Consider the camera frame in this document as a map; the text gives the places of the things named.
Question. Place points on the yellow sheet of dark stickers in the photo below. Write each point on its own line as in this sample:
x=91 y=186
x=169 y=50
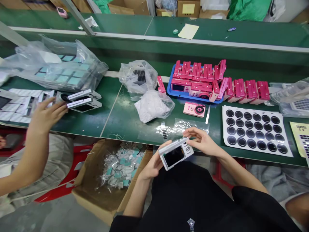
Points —
x=300 y=137

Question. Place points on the sheets of white labels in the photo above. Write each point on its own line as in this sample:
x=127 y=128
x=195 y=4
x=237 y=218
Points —
x=19 y=106

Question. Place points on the large plastic bag with teal parts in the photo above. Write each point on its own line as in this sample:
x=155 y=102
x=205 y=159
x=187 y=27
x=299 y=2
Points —
x=65 y=67

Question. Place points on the small clear bag with dark panels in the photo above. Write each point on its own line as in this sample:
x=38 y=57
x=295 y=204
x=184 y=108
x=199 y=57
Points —
x=138 y=77

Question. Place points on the white plastic tweezers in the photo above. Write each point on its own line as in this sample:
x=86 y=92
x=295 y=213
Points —
x=207 y=113

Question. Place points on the row of pink camera shells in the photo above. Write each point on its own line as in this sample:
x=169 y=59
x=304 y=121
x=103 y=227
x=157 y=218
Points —
x=246 y=90

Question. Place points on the open brown cardboard box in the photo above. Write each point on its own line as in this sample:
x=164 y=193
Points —
x=128 y=7

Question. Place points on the pale yellow paper sheet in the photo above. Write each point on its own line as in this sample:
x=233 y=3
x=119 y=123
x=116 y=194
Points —
x=188 y=31

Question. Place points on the clear bag of white parts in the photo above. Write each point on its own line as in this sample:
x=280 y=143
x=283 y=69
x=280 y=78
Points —
x=153 y=107

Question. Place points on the pink toy camera with lens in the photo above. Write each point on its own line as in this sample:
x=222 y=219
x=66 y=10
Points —
x=194 y=109

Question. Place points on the clear film with small stickers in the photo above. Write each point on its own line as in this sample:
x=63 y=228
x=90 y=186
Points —
x=169 y=131

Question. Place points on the light pink camera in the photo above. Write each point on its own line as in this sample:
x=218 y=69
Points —
x=61 y=12

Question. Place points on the person's right hand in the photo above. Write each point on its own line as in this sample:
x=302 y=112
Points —
x=206 y=143

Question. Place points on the white folded plastic piece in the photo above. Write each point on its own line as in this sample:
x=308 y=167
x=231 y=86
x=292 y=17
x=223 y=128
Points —
x=89 y=23

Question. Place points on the grey fabric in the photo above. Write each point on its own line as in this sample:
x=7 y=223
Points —
x=277 y=181

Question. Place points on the white plastic bag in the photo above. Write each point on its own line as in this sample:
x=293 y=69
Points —
x=275 y=9

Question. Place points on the blue plastic tray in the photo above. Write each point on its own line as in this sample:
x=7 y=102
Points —
x=172 y=93

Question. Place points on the clear bag with grid tray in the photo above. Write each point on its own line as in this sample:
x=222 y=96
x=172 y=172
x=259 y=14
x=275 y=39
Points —
x=292 y=99

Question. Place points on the cardboard box with yellow label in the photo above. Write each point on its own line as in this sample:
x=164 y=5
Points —
x=188 y=8

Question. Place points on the grey metal frame post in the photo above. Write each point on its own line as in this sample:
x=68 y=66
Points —
x=80 y=17

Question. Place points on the white digital camera with screen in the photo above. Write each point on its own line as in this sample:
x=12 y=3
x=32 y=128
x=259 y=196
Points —
x=175 y=155

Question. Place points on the pile of pink toy cameras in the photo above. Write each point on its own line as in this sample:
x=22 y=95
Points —
x=195 y=79

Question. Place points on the single pink camera shell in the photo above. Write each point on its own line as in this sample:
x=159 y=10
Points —
x=161 y=85

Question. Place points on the person's body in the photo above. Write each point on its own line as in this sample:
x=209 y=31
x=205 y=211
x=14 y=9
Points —
x=188 y=193

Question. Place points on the sheet of black round stickers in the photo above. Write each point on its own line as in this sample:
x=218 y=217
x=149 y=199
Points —
x=256 y=131

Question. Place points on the cardboard box of paper scraps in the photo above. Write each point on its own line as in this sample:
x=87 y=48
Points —
x=108 y=174

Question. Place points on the person's left hand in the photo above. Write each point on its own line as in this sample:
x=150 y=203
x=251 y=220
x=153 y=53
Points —
x=149 y=169

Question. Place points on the red plastic stool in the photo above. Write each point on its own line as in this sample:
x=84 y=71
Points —
x=70 y=176
x=225 y=174

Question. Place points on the small purple pen cap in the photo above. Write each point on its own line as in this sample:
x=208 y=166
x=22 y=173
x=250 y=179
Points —
x=231 y=29

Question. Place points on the green plastic bag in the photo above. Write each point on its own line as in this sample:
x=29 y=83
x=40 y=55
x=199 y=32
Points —
x=248 y=9

